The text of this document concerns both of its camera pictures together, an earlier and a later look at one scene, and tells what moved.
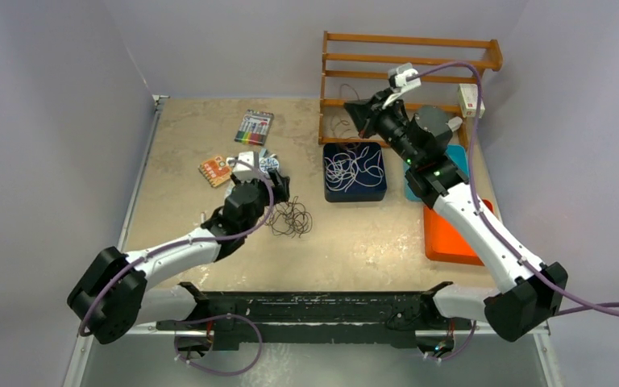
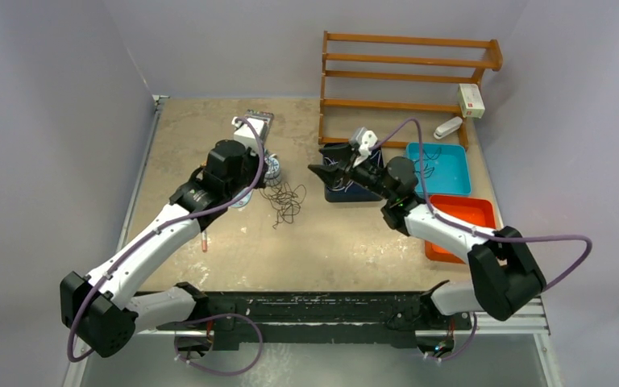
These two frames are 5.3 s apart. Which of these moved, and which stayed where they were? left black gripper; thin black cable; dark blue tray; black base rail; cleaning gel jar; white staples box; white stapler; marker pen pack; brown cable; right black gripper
Moved: thin black cable; left black gripper; brown cable; right black gripper
Stayed: cleaning gel jar; marker pen pack; dark blue tray; black base rail; white staples box; white stapler
